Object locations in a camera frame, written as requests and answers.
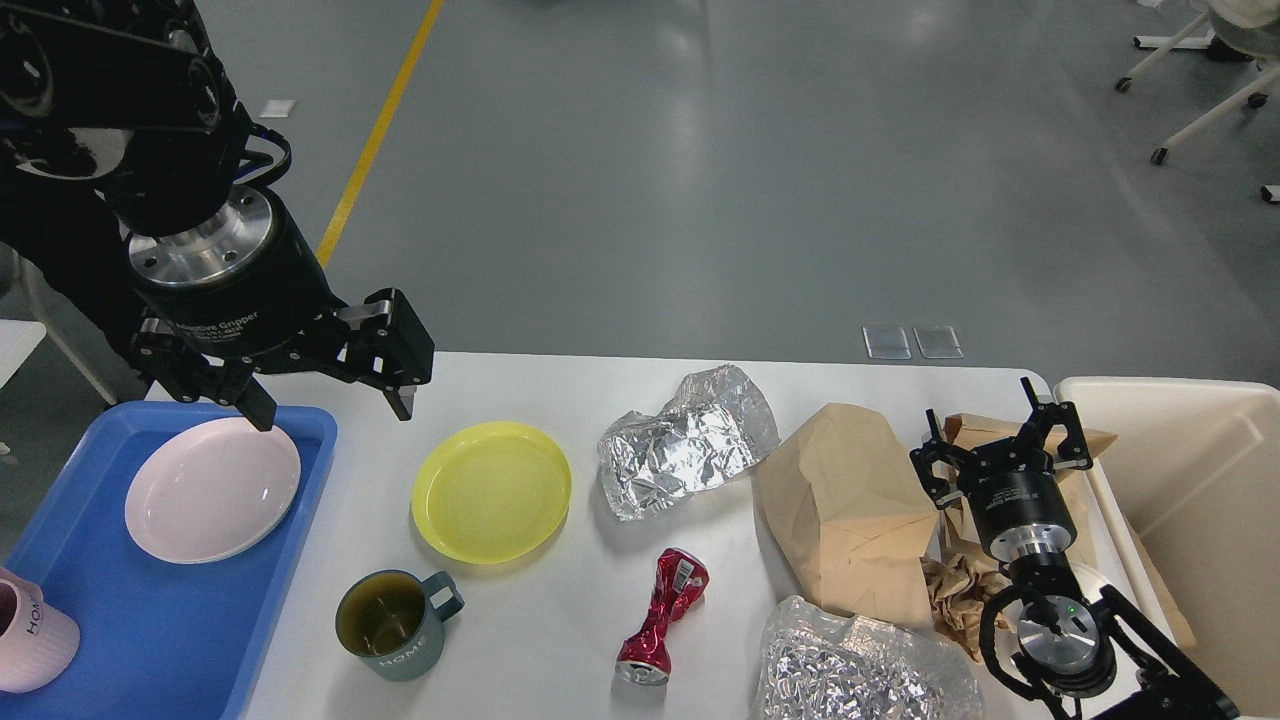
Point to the beige plastic bin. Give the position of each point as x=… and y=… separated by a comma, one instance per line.
x=1190, y=489

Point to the blue plastic tray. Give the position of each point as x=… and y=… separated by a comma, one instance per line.
x=158, y=640

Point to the pink HOME mug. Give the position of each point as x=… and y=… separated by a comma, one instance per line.
x=38, y=642

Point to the crumpled brown paper ball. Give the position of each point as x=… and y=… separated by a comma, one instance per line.
x=958, y=587

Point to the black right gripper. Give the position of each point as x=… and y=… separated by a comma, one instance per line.
x=1018, y=512

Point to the crumpled foil sheet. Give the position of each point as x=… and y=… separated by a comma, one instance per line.
x=815, y=665
x=717, y=426

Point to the person in black clothes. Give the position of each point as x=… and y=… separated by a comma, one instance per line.
x=69, y=232

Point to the teal HOME mug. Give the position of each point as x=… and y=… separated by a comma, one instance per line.
x=394, y=623

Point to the white chair base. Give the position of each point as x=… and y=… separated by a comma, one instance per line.
x=1229, y=46

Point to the pink plate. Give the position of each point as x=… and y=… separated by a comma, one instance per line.
x=212, y=491

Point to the crumpled foil sheet lower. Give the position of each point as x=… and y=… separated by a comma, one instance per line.
x=815, y=665

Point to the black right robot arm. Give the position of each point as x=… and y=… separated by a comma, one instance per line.
x=1040, y=636

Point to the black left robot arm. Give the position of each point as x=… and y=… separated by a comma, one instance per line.
x=137, y=182

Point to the crumpled foil sheet upper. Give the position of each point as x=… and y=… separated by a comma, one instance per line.
x=717, y=426

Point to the large brown paper bag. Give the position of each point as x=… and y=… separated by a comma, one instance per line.
x=843, y=503

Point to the crushed red can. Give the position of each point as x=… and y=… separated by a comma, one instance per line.
x=681, y=579

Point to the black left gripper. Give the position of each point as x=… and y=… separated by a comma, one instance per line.
x=245, y=283

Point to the yellow plastic plate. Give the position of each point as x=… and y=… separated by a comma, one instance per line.
x=491, y=493

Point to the brown paper bag right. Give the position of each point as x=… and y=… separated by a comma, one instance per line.
x=1092, y=514

